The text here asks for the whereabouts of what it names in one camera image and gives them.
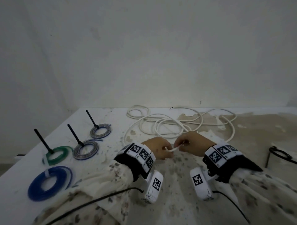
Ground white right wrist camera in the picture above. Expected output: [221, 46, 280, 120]
[190, 167, 220, 201]

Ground black right wristband with markers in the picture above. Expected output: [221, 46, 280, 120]
[202, 143, 263, 184]

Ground blue wire coil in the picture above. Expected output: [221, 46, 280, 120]
[28, 166, 73, 202]

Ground person's left forearm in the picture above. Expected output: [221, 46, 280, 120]
[32, 160, 134, 225]

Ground black right camera lead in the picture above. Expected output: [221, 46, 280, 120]
[212, 190, 251, 224]

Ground green wire coil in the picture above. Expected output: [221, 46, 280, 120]
[42, 146, 73, 166]

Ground black camera lead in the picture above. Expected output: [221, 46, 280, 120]
[45, 187, 144, 225]
[212, 190, 251, 224]

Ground person's right hand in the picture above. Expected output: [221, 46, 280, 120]
[174, 131, 216, 157]

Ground bundle of black cable ties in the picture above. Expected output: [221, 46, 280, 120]
[265, 146, 297, 168]

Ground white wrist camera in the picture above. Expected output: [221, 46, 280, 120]
[141, 170, 164, 204]
[190, 167, 220, 201]

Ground clear blue-striped cable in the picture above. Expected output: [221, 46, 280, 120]
[73, 140, 104, 160]
[90, 124, 112, 139]

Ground person's right forearm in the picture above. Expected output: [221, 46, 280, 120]
[228, 170, 297, 225]

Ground white cable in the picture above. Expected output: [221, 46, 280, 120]
[123, 113, 238, 153]

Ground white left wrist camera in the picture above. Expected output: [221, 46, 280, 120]
[141, 170, 164, 204]

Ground black left camera lead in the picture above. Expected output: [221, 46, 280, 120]
[45, 187, 144, 225]

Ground black left wristband with markers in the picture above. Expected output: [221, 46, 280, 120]
[114, 143, 156, 182]

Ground black wristband with markers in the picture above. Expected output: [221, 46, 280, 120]
[202, 143, 263, 184]
[114, 143, 156, 182]

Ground person's left hand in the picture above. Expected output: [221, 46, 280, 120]
[141, 137, 174, 160]

